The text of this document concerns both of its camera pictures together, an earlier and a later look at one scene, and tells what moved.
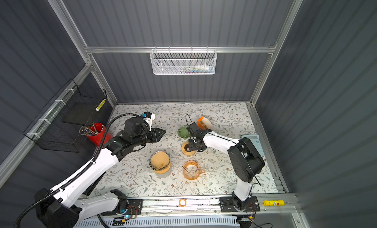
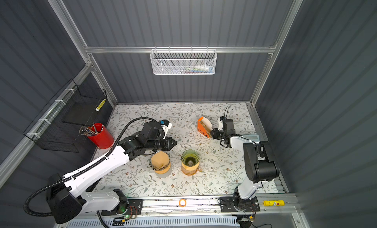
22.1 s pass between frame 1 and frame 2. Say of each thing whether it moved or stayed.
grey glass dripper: stayed
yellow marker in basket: stayed
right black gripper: moved
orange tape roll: stayed
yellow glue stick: stayed
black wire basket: stayed
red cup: stayed
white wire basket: stayed
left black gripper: moved
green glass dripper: moved
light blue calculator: stayed
